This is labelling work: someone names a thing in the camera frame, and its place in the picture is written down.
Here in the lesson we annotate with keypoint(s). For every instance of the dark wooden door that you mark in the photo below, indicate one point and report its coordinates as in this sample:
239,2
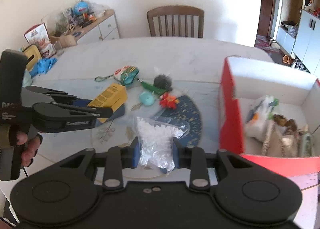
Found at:
266,17

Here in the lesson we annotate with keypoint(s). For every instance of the blue cloth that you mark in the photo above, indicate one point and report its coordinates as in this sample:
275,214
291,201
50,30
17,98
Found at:
42,66

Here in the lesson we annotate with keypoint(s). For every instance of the yellow tissue box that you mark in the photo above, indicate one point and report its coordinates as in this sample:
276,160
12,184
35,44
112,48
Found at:
33,54

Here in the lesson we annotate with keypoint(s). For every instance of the red patterned door rug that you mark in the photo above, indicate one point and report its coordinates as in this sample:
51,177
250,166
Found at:
266,44

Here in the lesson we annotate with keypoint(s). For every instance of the blue globe toy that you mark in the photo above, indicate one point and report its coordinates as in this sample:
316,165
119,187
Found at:
80,8

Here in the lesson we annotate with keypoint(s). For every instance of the clear drinking glass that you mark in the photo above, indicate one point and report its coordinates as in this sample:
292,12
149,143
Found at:
58,48

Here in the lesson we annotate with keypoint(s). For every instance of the white wood sideboard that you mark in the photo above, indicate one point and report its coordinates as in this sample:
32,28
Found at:
104,28

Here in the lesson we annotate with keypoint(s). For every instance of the green embroidered pouch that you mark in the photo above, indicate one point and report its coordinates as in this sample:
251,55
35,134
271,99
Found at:
124,76

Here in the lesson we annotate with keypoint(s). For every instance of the red plush keychain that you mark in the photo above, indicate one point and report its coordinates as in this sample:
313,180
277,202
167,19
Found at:
168,101

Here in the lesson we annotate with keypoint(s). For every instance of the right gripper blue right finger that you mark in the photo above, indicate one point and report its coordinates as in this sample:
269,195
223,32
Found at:
193,159

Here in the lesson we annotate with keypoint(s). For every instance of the red white cardboard box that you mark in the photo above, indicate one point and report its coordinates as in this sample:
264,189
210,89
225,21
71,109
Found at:
243,81

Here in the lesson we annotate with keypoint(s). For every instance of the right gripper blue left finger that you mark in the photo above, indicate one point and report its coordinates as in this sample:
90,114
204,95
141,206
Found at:
117,159

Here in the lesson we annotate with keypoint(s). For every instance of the white tall cabinet unit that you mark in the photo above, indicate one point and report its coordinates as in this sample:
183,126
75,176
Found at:
298,34

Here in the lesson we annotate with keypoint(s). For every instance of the bag of white beads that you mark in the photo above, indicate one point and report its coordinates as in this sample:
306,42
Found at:
156,138

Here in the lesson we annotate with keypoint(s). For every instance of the red white snack bag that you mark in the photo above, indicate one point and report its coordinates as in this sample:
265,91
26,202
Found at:
38,35

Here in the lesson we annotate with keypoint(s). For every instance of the yellow small box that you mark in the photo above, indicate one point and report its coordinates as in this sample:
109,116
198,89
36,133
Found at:
114,97

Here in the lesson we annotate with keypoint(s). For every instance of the person's left hand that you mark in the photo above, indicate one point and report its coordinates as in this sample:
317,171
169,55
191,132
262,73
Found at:
32,147

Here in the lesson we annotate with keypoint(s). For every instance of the black pompom in bag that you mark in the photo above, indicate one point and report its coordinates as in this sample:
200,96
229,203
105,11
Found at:
162,80

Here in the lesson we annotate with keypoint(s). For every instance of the plastic bag with toys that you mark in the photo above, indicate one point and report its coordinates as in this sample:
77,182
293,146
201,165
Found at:
257,119

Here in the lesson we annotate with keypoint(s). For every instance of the teal round case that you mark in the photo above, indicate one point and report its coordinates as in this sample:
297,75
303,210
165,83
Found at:
146,98

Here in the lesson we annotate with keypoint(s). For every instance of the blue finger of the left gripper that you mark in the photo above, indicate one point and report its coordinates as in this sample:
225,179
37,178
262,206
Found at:
63,113
60,96

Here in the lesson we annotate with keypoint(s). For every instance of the brown wooden chair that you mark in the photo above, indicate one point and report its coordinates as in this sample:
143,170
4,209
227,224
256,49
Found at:
176,21

